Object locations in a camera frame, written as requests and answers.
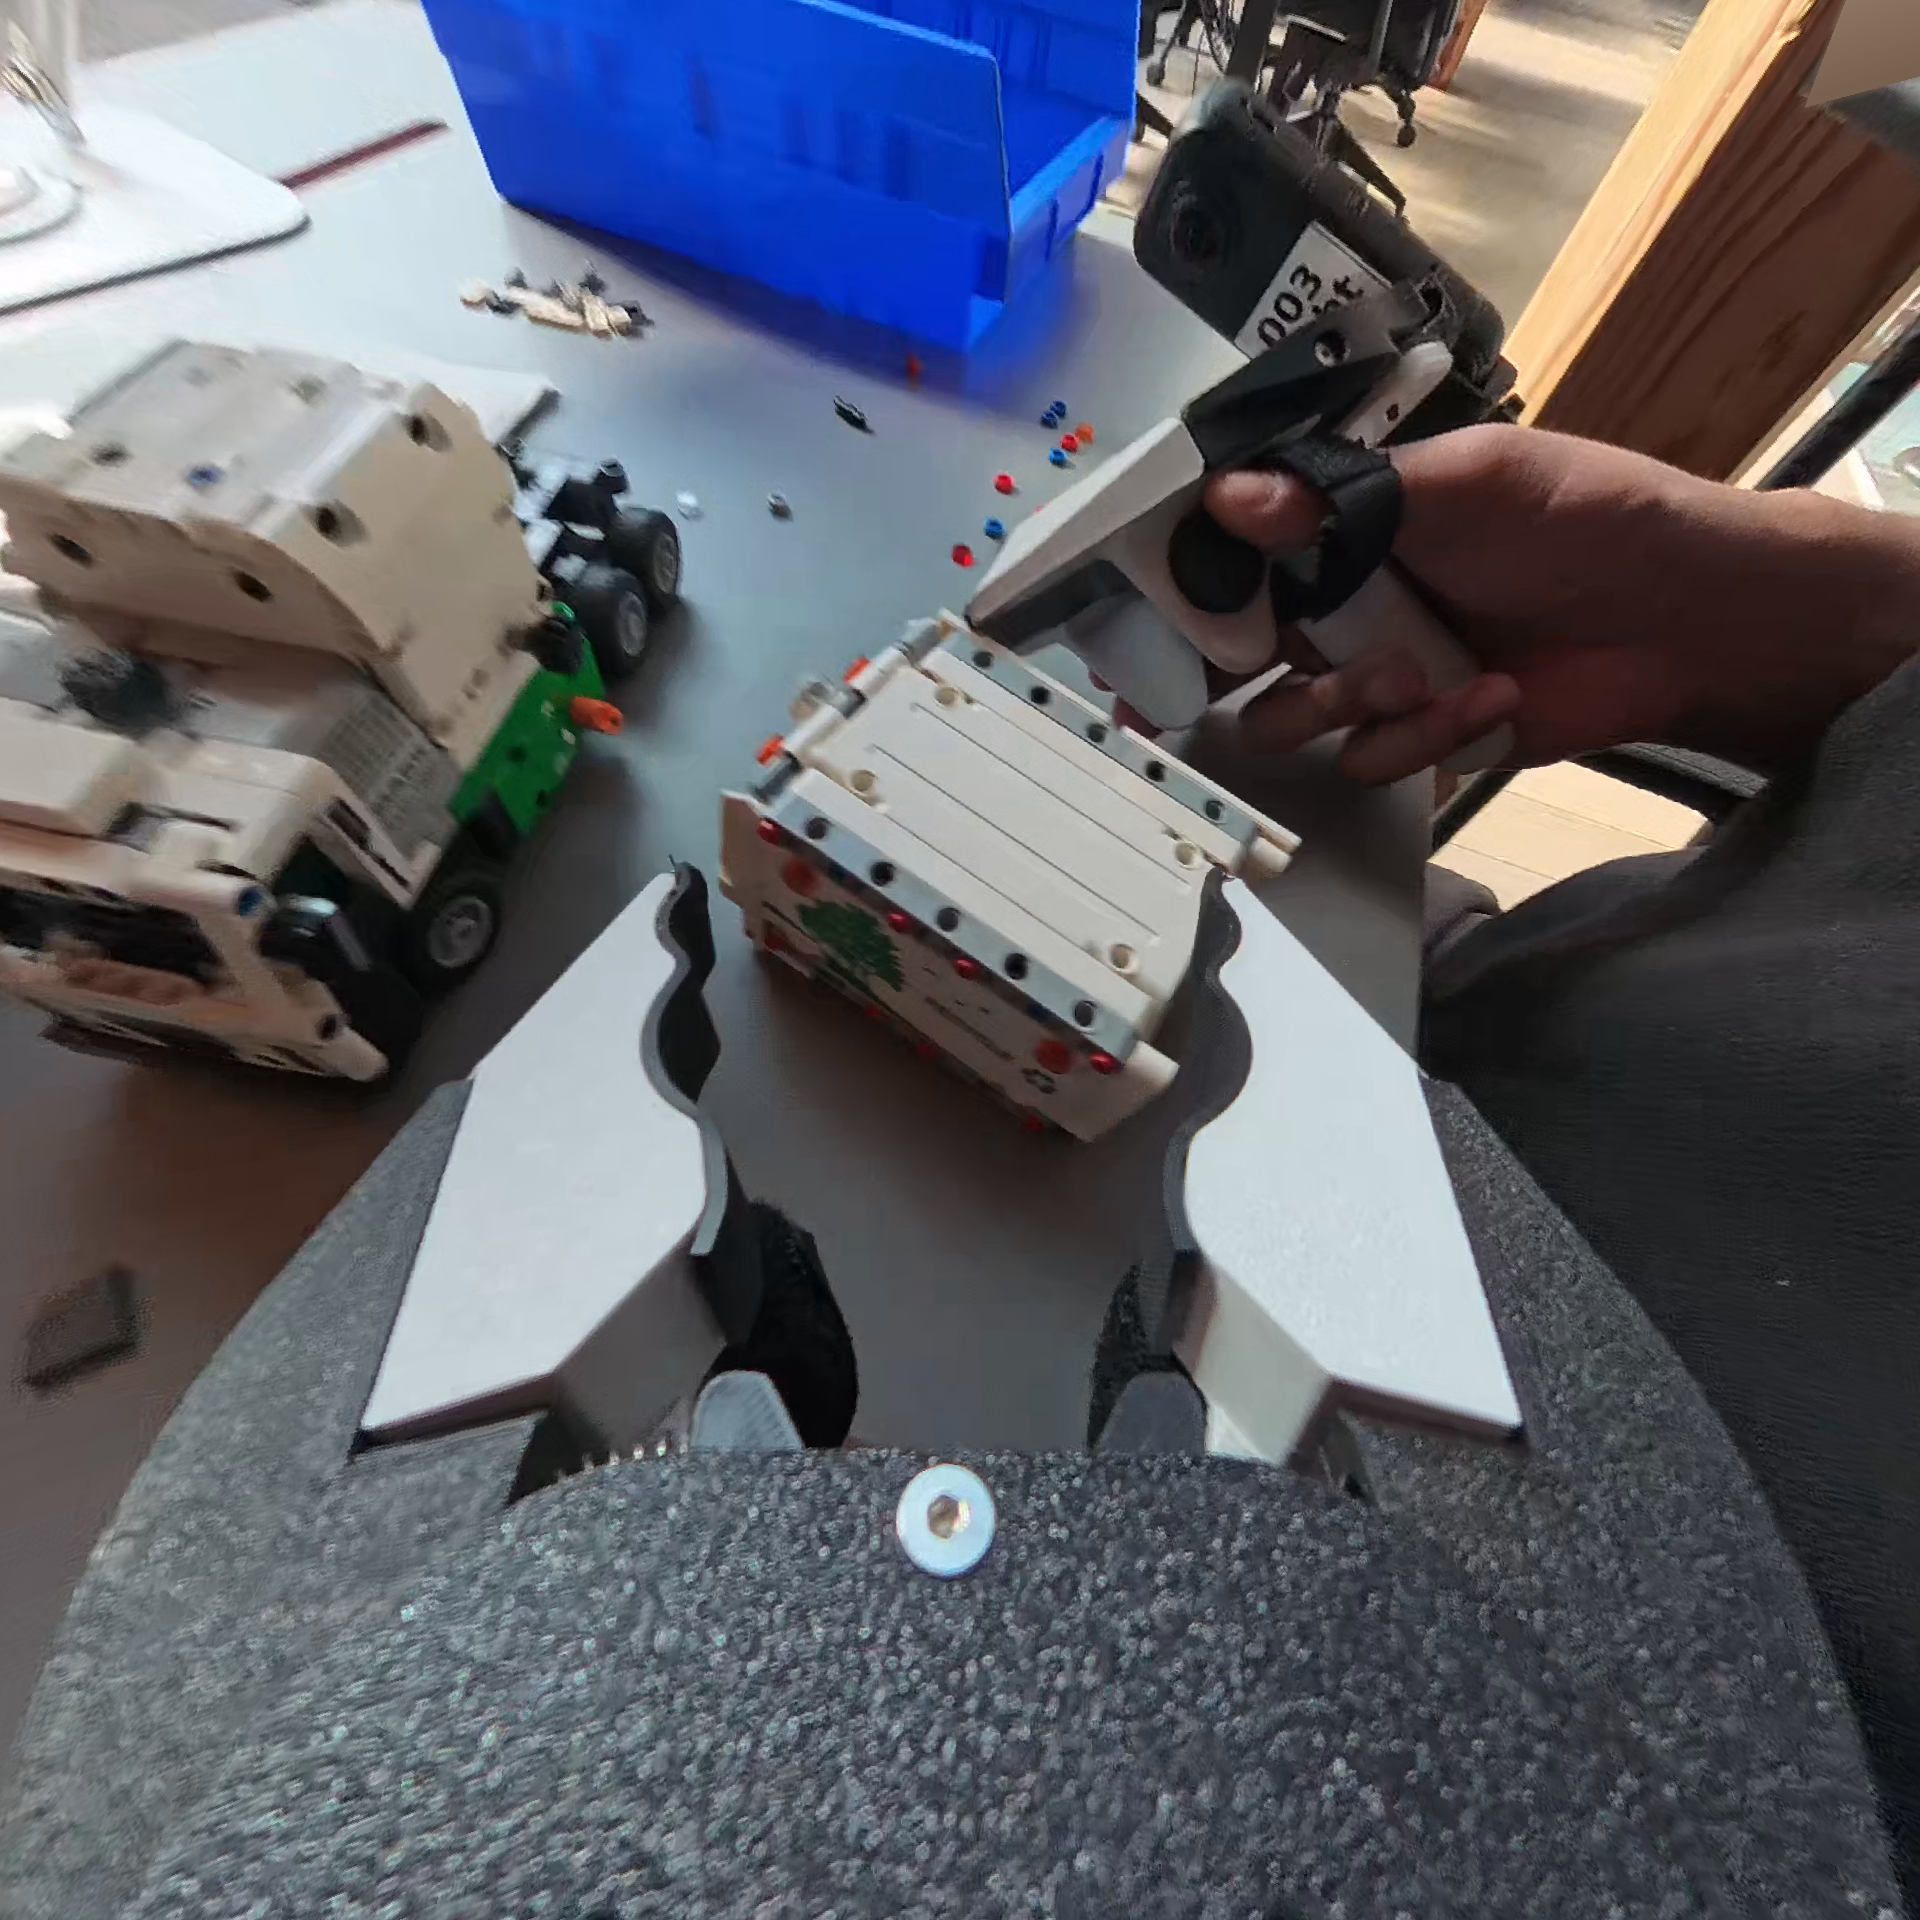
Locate wooden cabinet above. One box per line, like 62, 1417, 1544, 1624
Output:
1500, 0, 1920, 479

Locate black office chair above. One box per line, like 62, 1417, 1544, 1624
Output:
1296, 0, 1490, 156

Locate pile of tan lego pieces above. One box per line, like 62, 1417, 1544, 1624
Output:
458, 261, 655, 340

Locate black flat lego plate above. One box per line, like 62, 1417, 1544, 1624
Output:
21, 1271, 142, 1389

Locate person's right forearm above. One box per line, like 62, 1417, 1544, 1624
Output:
1785, 498, 1920, 740

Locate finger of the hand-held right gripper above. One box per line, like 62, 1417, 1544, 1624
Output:
967, 415, 1232, 651

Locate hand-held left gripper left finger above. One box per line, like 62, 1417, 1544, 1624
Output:
351, 860, 742, 1465

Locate scattered red and blue studs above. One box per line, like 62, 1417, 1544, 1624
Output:
904, 353, 1101, 567

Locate clear glass vessel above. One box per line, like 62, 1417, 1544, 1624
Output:
0, 0, 100, 239

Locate white and green lego truck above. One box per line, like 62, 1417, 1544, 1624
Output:
0, 340, 686, 1088

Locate white lego container box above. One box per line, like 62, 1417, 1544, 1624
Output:
723, 608, 1301, 1145

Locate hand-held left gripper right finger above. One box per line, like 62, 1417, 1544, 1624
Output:
1169, 866, 1525, 1466

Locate white rounded board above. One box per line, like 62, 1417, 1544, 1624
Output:
0, 57, 312, 313

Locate person's right hand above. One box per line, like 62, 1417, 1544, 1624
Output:
1112, 423, 1800, 786

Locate blue plastic storage bin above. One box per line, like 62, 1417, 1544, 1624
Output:
418, 0, 1145, 401

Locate dark red strip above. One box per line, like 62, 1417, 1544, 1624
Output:
270, 120, 447, 189

